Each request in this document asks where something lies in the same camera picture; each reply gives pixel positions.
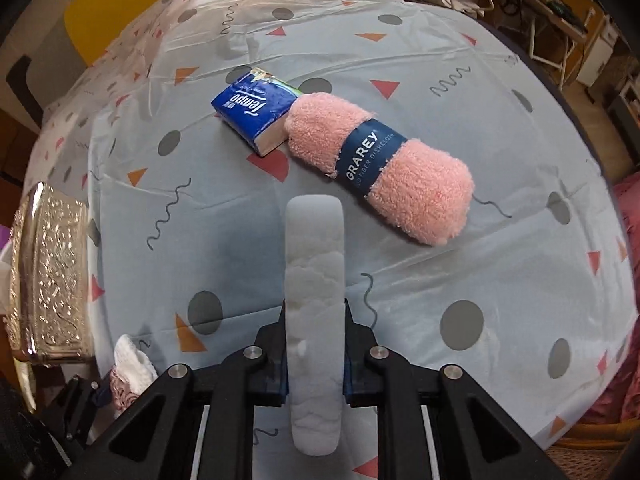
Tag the white foam pad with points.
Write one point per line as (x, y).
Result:
(315, 260)

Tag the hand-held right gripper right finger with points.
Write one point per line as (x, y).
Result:
(352, 375)

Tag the purple cardboard box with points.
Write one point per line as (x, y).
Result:
(5, 242)

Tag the dark pink cloth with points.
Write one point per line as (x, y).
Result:
(627, 285)

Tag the white pink knit item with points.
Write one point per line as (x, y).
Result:
(132, 360)

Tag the embossed metallic box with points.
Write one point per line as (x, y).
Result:
(50, 270)

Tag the blue tissue packet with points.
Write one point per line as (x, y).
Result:
(245, 105)

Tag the wicker basket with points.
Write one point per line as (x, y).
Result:
(595, 437)

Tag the pink dishcloth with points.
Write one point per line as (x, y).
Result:
(425, 195)

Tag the wooden side table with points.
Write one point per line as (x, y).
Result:
(595, 22)

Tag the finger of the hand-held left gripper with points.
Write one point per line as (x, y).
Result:
(82, 405)

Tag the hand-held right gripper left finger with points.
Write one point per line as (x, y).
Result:
(277, 375)

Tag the grey yellow blue headboard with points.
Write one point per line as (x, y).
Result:
(110, 10)

